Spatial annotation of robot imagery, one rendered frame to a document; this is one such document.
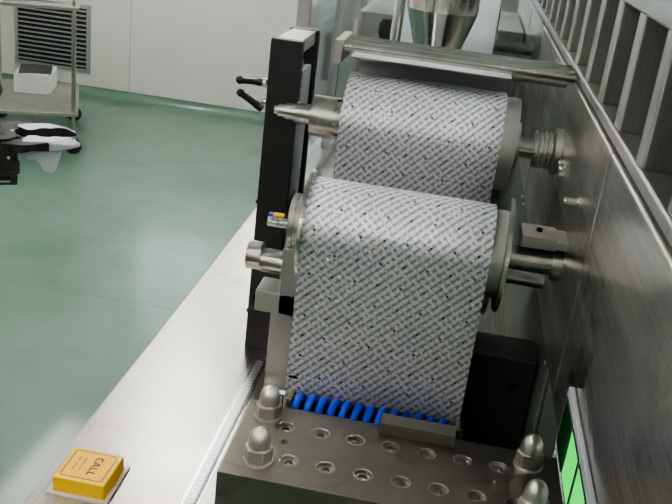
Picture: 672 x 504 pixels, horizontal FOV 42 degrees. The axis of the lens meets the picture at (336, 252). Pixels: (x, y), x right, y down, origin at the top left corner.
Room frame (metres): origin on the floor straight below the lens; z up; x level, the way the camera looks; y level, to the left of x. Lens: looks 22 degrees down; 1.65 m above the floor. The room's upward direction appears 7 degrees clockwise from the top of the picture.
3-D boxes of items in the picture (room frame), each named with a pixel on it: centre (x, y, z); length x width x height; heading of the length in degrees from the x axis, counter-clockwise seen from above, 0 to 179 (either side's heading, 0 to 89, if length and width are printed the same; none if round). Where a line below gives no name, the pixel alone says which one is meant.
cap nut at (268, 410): (0.96, 0.06, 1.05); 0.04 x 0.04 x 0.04
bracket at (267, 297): (1.13, 0.07, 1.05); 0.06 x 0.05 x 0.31; 84
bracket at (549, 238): (1.06, -0.26, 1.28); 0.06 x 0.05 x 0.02; 84
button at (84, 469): (0.96, 0.29, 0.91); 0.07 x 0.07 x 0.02; 84
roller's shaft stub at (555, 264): (1.06, -0.25, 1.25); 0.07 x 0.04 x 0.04; 84
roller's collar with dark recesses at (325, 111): (1.34, 0.03, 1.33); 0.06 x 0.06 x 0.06; 84
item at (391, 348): (1.02, -0.07, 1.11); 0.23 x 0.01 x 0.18; 84
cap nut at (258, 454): (0.87, 0.06, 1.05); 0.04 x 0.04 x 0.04
